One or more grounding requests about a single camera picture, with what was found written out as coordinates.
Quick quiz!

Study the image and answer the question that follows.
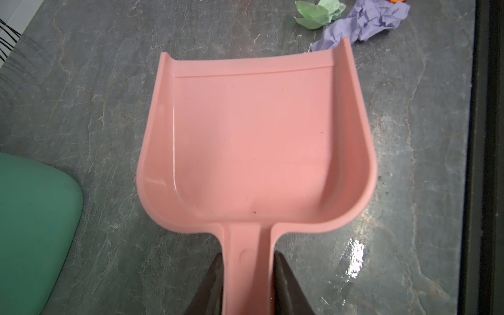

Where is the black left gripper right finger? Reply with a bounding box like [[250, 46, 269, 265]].
[[273, 251, 315, 315]]

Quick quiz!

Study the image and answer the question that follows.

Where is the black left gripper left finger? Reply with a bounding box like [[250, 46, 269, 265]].
[[184, 253, 224, 315]]

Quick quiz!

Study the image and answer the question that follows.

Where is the pink plastic dustpan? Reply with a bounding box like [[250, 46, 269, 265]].
[[136, 38, 377, 314]]

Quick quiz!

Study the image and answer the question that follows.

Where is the green bin with bag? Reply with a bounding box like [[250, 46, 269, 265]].
[[1, 153, 83, 314]]

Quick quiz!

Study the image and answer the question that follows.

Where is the far left green scrap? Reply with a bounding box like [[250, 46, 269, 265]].
[[295, 0, 346, 30]]

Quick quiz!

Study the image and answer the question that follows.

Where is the purple scrap back left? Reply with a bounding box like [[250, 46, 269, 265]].
[[311, 0, 410, 52]]

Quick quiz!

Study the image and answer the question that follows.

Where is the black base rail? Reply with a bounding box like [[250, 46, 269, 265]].
[[458, 1, 503, 314]]

